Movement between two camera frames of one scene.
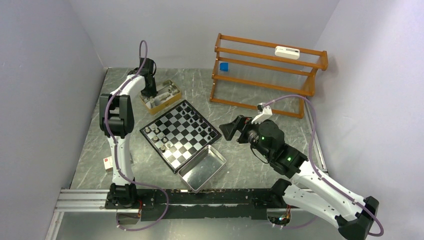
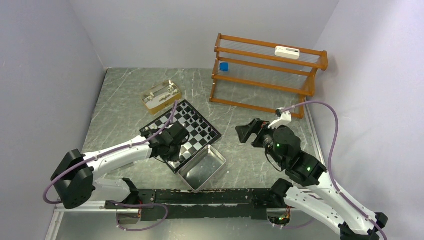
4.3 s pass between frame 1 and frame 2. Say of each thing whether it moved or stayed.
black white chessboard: stayed
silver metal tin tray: stayed
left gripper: moved
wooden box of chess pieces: stayed
